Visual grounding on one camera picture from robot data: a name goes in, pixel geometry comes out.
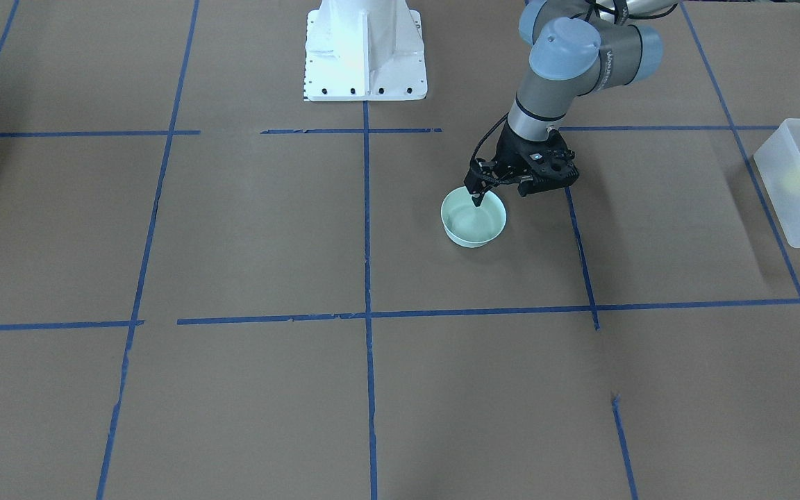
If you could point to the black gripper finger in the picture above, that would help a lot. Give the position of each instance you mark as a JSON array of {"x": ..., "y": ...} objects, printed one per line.
[{"x": 477, "y": 198}]

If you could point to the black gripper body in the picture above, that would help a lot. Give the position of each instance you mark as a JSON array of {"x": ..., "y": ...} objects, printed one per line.
[{"x": 509, "y": 151}]

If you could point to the mint green bowl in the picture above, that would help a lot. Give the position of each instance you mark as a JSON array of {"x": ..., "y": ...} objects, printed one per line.
[{"x": 469, "y": 225}]

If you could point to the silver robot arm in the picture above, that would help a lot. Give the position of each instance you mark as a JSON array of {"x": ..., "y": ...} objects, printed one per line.
[{"x": 577, "y": 48}]

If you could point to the white pillar with base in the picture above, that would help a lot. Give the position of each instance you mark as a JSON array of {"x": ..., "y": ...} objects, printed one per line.
[{"x": 364, "y": 51}]

